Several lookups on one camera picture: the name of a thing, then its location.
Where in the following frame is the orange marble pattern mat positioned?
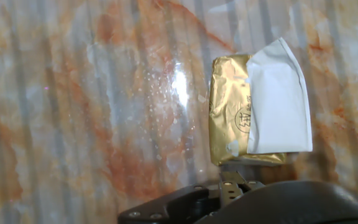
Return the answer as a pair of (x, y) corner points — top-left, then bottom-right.
(0, 0), (358, 224)

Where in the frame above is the gold foil tissue pack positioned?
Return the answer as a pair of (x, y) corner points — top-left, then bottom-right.
(208, 54), (288, 167)

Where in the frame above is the white paper napkin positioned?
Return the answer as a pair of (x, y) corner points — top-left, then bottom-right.
(246, 37), (313, 155)

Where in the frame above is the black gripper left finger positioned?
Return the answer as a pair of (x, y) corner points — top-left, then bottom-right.
(117, 170), (249, 224)

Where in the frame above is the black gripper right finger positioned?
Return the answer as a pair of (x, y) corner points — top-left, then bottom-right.
(244, 179), (265, 192)

